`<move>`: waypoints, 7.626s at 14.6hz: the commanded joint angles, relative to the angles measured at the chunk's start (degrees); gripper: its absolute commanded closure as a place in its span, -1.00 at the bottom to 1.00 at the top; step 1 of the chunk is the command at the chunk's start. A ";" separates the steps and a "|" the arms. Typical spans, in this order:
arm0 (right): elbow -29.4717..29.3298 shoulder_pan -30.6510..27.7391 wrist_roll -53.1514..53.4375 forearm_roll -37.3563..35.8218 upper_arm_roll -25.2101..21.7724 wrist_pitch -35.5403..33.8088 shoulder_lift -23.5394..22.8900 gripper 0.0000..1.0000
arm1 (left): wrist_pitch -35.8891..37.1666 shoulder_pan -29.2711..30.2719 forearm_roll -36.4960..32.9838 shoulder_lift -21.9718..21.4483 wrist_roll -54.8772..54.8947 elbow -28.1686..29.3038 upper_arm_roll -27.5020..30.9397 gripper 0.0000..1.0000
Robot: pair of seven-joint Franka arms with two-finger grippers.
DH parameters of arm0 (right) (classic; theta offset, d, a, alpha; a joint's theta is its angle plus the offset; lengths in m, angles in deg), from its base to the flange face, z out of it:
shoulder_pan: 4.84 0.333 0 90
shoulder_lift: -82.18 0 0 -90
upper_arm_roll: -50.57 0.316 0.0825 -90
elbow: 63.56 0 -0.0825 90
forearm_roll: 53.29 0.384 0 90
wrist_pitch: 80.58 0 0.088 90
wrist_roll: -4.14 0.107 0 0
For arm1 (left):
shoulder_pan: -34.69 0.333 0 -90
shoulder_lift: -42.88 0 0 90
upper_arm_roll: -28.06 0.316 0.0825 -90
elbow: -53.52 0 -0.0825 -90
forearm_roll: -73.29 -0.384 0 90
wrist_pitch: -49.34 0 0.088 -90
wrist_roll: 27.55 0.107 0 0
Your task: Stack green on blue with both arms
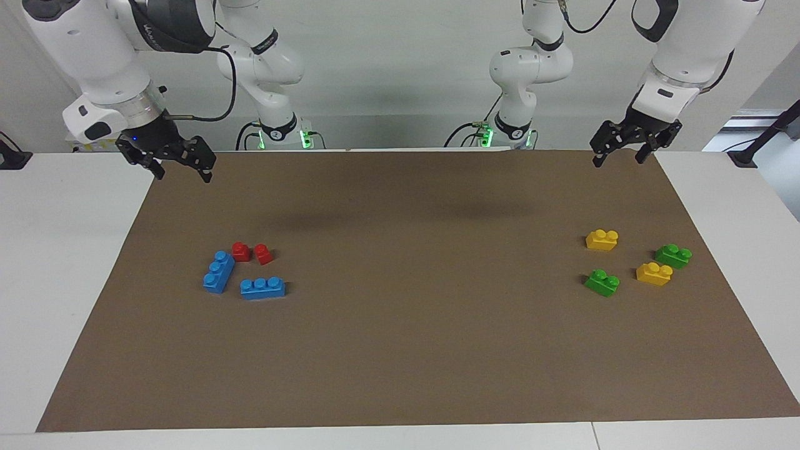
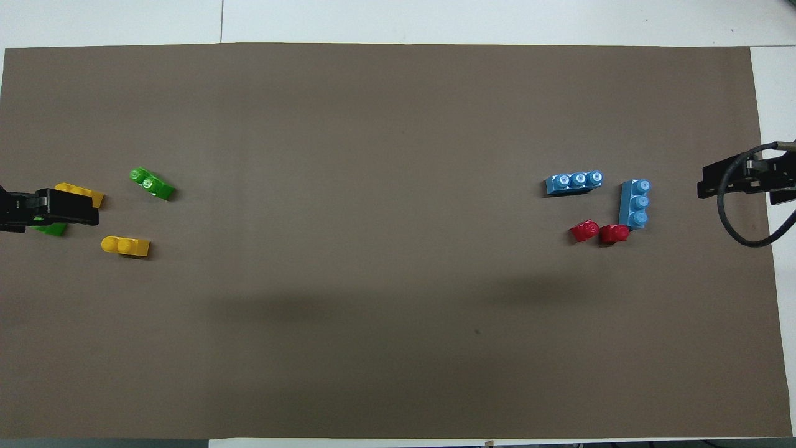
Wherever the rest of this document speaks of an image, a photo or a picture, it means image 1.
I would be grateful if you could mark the brown table mat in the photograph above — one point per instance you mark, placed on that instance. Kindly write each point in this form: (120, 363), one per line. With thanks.
(412, 337)

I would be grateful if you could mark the blue three-stud toy brick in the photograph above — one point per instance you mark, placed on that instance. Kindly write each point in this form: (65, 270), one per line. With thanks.
(262, 289)
(217, 275)

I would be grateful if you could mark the black clamp stand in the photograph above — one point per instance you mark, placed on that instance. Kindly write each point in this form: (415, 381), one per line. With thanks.
(12, 159)
(765, 134)

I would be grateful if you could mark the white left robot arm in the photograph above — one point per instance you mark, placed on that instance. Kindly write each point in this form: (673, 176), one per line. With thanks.
(687, 50)

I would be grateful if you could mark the green two-stud toy brick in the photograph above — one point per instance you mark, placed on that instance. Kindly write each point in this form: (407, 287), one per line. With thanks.
(672, 257)
(601, 284)

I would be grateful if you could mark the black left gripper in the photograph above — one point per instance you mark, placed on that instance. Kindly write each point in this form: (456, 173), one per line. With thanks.
(637, 131)

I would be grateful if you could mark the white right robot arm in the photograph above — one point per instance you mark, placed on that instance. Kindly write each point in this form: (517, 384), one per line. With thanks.
(94, 56)

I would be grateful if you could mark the yellow two-stud toy brick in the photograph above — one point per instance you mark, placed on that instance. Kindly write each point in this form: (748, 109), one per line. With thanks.
(654, 275)
(601, 241)

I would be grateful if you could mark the white wall socket box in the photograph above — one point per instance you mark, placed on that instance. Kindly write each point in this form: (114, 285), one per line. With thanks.
(94, 145)

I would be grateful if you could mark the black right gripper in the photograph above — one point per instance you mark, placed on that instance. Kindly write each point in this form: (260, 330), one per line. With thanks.
(162, 142)

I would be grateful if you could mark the red one-stud toy brick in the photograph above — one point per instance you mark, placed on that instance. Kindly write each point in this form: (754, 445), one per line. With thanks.
(240, 252)
(263, 255)

